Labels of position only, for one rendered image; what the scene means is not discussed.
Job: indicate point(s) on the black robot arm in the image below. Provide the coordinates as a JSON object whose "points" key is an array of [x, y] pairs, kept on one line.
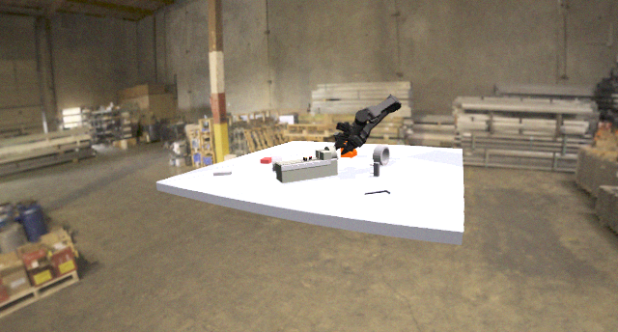
{"points": [[373, 115]]}

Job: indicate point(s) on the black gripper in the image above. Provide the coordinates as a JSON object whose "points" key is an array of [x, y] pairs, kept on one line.
{"points": [[352, 140]]}

